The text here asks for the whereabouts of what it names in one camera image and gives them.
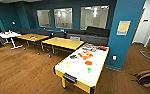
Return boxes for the black ping pong paddle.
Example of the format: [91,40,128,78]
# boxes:
[69,54,78,60]

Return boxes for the brown backpack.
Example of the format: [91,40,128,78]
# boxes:
[130,68,150,88]

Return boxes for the yellow wall poster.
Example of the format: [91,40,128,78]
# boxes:
[116,20,131,37]

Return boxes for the dark glass wall window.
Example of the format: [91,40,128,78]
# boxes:
[79,4,110,31]
[36,9,53,29]
[53,7,74,30]

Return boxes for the long wooden table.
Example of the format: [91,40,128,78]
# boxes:
[15,33,50,51]

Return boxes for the low white wall outlet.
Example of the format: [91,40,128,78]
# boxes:
[112,54,118,61]

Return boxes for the air hockey table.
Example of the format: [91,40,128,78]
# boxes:
[53,43,110,94]

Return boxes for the dark high-back sofa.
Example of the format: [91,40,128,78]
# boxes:
[65,25,111,46]

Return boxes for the yellow perforated plastic bowl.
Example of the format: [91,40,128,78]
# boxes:
[64,61,73,68]

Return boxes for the black power unit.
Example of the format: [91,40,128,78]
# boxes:
[62,73,78,84]

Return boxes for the grey tabletop box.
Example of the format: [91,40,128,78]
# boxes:
[81,43,98,52]

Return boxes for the small white table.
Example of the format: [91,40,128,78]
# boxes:
[0,30,23,50]

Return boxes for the long dark bench sofa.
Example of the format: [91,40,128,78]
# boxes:
[17,28,67,38]

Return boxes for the wooden table metal legs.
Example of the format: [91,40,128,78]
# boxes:
[40,36,85,55]

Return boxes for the red flat object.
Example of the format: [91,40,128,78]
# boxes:
[98,45,109,52]

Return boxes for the green cup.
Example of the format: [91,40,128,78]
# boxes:
[86,67,93,73]

